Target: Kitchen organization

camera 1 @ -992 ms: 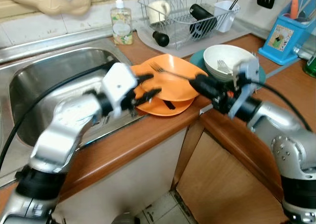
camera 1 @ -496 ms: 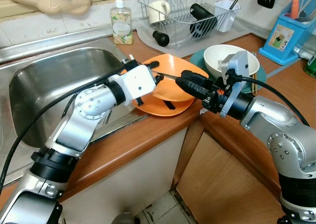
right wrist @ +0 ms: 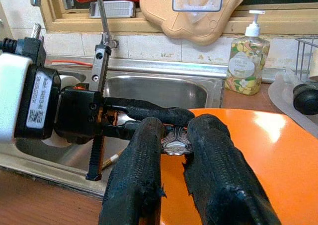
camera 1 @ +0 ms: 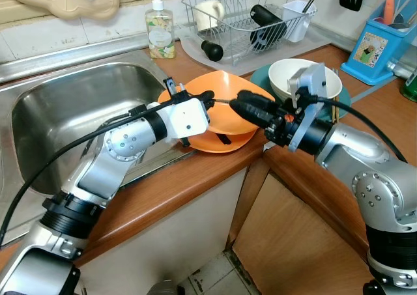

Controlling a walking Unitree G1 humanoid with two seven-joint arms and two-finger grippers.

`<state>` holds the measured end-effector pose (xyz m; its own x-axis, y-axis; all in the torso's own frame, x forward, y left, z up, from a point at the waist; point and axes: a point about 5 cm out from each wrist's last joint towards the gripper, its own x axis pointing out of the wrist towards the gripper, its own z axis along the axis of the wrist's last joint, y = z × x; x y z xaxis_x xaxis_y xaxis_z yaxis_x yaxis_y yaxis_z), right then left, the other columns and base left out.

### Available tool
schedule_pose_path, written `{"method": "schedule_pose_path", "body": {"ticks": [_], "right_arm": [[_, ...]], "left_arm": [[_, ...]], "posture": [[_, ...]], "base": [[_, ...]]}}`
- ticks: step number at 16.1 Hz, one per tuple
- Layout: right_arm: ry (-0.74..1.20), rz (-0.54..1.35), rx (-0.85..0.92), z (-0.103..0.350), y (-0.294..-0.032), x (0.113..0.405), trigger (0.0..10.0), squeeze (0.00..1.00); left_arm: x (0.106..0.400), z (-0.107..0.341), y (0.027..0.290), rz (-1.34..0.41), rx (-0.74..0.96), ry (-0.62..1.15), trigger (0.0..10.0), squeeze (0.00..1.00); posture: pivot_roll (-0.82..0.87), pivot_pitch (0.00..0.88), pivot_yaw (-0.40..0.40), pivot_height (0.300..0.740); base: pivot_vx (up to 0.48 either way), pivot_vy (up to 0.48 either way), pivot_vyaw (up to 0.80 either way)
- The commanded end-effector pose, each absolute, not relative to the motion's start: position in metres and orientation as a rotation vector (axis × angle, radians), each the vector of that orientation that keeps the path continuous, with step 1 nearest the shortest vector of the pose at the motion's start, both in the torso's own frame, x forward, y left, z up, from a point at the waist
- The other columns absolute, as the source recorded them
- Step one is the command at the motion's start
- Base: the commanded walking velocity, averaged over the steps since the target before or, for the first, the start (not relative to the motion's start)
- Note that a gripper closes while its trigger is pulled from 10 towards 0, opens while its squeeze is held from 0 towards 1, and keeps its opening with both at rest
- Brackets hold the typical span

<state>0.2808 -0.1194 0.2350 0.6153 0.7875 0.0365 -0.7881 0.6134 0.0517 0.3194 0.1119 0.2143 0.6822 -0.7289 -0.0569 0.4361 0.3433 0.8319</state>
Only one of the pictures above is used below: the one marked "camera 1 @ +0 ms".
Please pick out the white bowl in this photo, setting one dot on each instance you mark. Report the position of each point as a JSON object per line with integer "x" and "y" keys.
{"x": 279, "y": 80}

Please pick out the black cylindrical flask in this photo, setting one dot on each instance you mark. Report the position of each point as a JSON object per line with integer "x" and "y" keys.
{"x": 268, "y": 23}

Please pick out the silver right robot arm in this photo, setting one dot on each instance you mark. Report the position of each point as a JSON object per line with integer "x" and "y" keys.
{"x": 371, "y": 178}

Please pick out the blue utensil holder box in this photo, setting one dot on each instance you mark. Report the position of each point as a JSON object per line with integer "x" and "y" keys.
{"x": 374, "y": 54}

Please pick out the grey drain tray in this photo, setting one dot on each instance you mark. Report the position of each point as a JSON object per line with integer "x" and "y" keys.
{"x": 306, "y": 51}

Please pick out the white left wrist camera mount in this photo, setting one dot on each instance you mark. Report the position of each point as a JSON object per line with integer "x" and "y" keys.
{"x": 189, "y": 116}

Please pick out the stainless steel sink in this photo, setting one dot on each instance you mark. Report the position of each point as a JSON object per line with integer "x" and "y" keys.
{"x": 58, "y": 106}

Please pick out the orange plastic bowl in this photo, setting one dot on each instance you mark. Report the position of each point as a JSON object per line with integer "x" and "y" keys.
{"x": 221, "y": 85}

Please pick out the wooden kitchen counter cabinet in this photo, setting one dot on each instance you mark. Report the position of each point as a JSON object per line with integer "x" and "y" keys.
{"x": 300, "y": 243}

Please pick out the green dish liquid bottle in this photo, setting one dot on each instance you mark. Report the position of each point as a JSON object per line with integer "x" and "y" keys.
{"x": 410, "y": 88}

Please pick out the white mug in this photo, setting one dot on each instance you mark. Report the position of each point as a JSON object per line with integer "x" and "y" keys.
{"x": 210, "y": 15}

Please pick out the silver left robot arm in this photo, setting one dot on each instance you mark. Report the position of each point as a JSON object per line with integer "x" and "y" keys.
{"x": 107, "y": 158}

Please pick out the beige plastic tray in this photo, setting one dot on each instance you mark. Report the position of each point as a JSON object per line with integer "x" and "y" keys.
{"x": 78, "y": 5}

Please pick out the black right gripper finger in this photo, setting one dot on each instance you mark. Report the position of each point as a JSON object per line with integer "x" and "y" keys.
{"x": 251, "y": 114}
{"x": 258, "y": 99}

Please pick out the hand soap pump bottle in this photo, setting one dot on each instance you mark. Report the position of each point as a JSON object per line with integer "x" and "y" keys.
{"x": 161, "y": 31}

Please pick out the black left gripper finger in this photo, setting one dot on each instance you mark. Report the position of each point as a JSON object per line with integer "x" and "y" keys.
{"x": 209, "y": 99}
{"x": 222, "y": 139}

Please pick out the grey robot foot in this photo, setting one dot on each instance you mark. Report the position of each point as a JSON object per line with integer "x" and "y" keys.
{"x": 166, "y": 288}

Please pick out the white utensil cup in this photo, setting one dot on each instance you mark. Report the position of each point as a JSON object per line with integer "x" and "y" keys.
{"x": 298, "y": 23}

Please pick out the metal fork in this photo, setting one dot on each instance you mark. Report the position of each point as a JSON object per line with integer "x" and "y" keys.
{"x": 225, "y": 101}

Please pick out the wooden chopstick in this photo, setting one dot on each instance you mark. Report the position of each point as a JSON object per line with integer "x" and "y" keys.
{"x": 335, "y": 112}

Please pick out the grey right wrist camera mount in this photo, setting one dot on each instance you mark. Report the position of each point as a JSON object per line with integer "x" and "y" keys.
{"x": 309, "y": 80}

